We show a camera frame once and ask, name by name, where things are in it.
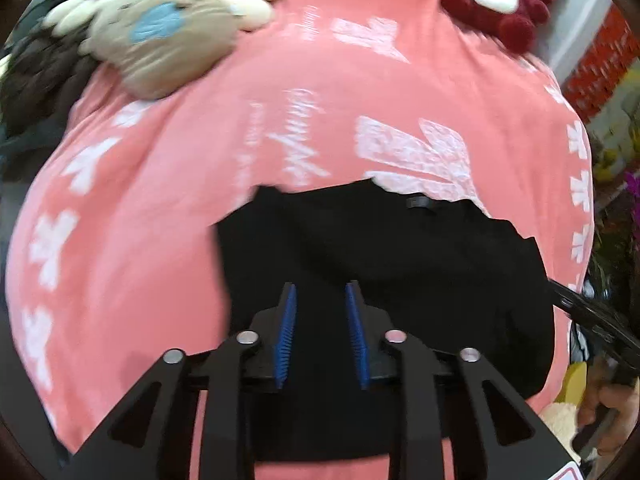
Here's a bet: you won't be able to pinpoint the beige plush pillow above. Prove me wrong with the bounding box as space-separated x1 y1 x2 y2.
80 0 241 101

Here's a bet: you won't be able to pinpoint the black long-sleeve sweater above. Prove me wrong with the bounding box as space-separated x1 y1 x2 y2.
215 180 571 463

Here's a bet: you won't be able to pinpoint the potted flowers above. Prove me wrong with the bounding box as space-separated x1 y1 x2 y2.
594 115 640 301

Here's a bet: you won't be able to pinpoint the cream fleece cloth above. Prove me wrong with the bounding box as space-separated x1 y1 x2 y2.
539 401 582 453

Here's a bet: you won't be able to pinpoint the red brick pattern board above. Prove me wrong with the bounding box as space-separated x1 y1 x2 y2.
565 5 640 121

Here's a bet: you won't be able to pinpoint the pink printed blanket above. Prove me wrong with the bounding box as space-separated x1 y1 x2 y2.
5 0 598 480

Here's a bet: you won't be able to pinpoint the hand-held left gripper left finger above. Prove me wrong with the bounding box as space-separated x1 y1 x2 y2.
65 282 301 480

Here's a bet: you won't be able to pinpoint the dark brown puffer jacket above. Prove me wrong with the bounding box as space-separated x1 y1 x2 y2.
0 25 101 151

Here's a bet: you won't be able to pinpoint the dark red plush bear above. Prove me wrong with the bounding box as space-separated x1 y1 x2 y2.
440 0 558 53

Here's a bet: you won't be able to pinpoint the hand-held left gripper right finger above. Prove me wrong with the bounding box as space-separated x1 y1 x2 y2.
344 280 576 480

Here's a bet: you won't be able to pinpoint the person's right hand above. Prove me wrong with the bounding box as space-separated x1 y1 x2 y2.
579 374 640 462

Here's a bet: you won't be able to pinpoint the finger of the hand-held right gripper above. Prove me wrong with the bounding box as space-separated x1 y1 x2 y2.
547 279 640 353

